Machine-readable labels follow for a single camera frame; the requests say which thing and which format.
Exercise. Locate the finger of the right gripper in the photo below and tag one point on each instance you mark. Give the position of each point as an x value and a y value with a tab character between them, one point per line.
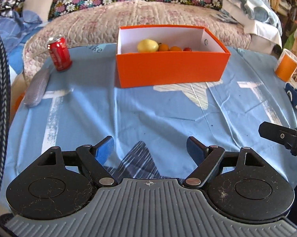
279	134

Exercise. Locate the crumpled blue sheet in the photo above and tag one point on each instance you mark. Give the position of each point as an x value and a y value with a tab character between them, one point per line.
15	31

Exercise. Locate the blue spotted white duvet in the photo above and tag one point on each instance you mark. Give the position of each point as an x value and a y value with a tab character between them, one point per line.
257	17

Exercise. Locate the orange cup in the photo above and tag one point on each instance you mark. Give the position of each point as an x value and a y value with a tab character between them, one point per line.
286	65

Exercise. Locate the red soda can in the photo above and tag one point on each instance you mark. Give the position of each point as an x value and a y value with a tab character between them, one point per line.
59	52

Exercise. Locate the orange cardboard box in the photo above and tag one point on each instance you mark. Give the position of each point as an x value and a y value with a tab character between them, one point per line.
205	63

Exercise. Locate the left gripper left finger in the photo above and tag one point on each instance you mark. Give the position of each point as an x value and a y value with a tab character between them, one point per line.
92	162

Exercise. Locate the blue white cloth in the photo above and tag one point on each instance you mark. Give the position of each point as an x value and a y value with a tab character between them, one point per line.
291	91

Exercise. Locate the light blue star tablecloth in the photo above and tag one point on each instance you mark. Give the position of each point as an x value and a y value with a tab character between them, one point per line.
150	125

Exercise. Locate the blue patterned paper on sofa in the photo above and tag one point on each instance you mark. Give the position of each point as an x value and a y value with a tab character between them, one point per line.
225	18

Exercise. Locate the small red tomato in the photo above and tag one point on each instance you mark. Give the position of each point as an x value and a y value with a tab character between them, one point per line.
187	49

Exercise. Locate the small orange mandarin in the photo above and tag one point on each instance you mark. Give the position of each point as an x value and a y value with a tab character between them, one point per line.
163	47
175	48

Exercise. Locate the white pillow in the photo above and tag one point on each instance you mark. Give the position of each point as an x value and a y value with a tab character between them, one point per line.
39	7

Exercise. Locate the grey feather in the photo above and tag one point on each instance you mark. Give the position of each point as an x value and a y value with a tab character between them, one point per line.
37	88

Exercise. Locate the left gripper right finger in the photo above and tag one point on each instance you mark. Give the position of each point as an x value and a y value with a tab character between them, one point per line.
207	159

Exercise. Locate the yellow lemon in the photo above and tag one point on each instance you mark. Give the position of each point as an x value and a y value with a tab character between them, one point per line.
147	46

